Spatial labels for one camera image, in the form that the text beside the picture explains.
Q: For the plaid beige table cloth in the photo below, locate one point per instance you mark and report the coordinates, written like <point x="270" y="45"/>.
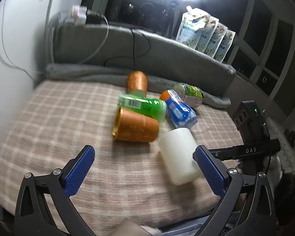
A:
<point x="127" y="180"/>

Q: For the green plastic bottle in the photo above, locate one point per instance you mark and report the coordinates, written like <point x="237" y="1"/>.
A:
<point x="153" y="108"/>

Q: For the white refill pouch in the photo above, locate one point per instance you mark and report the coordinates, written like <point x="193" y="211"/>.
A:
<point x="206" y="34"/>
<point x="224" y="45"/>
<point x="192" y="24"/>
<point x="216" y="40"/>

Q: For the grey folded blanket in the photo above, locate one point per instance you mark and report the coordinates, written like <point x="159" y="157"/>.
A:
<point x="95" y="53"/>

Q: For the black tripod stand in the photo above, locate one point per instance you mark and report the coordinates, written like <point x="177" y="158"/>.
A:
<point x="168" y="19"/>

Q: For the white power strip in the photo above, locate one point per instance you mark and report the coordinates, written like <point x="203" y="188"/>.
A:
<point x="77" y="15"/>

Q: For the black power adapter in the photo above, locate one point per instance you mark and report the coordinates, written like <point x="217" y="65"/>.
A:
<point x="94" y="17"/>

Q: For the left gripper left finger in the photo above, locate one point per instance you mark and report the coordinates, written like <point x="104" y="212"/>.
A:
<point x="43" y="204"/>

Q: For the orange cup near blanket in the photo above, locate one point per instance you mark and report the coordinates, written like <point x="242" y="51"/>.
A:
<point x="137" y="84"/>

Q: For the green white drink carton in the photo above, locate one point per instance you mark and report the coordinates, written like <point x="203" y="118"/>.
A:
<point x="191" y="95"/>

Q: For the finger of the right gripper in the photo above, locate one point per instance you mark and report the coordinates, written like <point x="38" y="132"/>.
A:
<point x="247" y="151"/>

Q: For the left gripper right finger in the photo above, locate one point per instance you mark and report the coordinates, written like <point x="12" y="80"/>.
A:
<point x="246" y="205"/>

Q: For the cream white plastic cup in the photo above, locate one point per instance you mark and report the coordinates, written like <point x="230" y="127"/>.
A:
<point x="177" y="148"/>

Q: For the blue Arctic Ocean can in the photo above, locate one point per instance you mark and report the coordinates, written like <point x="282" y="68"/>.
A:
<point x="179" y="112"/>

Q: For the orange cup lying front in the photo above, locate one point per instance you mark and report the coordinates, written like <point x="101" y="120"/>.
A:
<point x="134" y="127"/>

